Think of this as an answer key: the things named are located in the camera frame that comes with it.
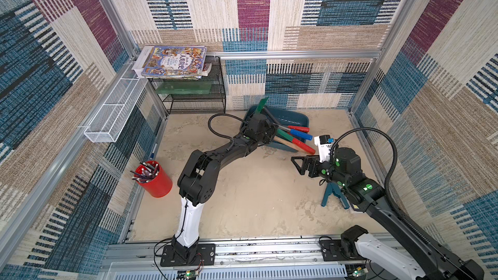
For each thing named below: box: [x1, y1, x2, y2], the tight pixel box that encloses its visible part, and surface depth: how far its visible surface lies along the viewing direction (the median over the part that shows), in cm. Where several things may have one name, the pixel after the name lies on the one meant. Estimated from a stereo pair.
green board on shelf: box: [156, 81, 213, 95], surface depth 101 cm
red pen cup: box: [133, 160, 174, 198], surface depth 82 cm
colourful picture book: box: [131, 46, 213, 80], surface depth 81 cm
